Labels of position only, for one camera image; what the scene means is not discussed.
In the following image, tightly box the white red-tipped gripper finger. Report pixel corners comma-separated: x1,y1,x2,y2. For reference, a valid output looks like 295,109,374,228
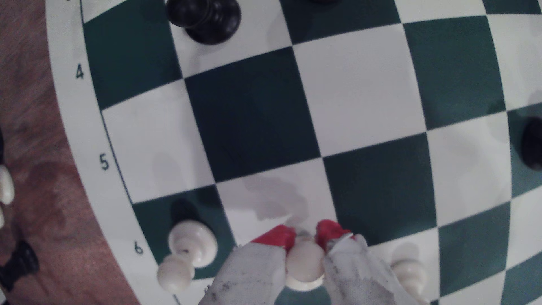
315,219,428,305
199,225,296,305

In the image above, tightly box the white chess pawn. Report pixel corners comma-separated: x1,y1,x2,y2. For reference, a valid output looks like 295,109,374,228
390,256,428,303
285,231,327,292
157,219,218,294

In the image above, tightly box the green white chess mat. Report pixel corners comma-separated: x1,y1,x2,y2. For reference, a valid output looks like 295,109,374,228
44,0,542,305

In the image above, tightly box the black chess rook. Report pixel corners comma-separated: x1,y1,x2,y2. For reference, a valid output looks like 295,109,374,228
520,116,542,172

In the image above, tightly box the black chess piece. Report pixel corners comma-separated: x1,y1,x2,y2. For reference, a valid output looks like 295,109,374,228
0,241,40,292

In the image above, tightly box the black chess pawn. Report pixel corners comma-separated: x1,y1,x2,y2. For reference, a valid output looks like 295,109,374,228
165,0,242,45

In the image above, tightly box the white chess piece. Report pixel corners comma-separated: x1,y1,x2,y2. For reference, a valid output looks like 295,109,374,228
0,164,16,228

